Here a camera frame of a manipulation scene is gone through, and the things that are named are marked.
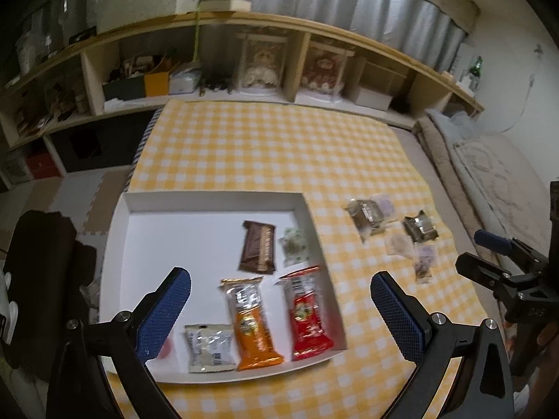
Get wooden shelf unit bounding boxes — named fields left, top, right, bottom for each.
left=1, top=12, right=483, bottom=187

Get silver foil snack packet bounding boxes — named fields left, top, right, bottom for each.
left=185, top=323, right=237, bottom=374

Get white cardboard tray box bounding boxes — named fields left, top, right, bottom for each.
left=99, top=191, right=348, bottom=384

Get green glass bottle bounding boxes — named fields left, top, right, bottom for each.
left=468, top=56, right=483, bottom=93

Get green white snack packet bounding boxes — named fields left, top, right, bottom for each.
left=279, top=227, right=310, bottom=268

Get clear purple disc packet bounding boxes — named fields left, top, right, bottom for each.
left=373, top=194, right=398, bottom=222

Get brown chocolate bar packet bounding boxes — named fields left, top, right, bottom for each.
left=239, top=220, right=276, bottom=274

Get yellow checkered cloth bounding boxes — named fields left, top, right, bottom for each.
left=125, top=100, right=499, bottom=418

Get small white box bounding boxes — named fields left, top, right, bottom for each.
left=349, top=86, right=392, bottom=111

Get dark brown chair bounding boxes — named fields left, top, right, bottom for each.
left=3, top=210, right=97, bottom=381

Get cream dressed doll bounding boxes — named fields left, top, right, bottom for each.
left=235, top=32, right=287, bottom=96

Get orange box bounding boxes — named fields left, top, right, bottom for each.
left=143, top=71, right=169, bottom=97

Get clear purple cookie packet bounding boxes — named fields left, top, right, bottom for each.
left=413, top=243, right=438, bottom=284

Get pink disc snack packet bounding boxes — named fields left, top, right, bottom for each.
left=156, top=329, right=180, bottom=362

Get orange snack bar packet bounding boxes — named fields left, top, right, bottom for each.
left=221, top=276, right=284, bottom=371

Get person's right hand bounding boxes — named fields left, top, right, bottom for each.
left=514, top=323, right=558, bottom=418

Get dark foil snack packet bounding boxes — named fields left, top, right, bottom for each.
left=346, top=200, right=386, bottom=242

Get red storage box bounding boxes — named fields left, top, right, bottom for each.
left=26, top=153, right=61, bottom=180

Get red dressed doll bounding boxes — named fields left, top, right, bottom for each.
left=299, top=41, right=354, bottom=102

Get red snack bar packet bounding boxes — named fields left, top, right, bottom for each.
left=278, top=266, right=334, bottom=361

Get folded beige grey blankets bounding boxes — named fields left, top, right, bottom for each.
left=414, top=109, right=551, bottom=255

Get dark foil square packet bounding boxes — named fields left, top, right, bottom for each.
left=403, top=210, right=439, bottom=243

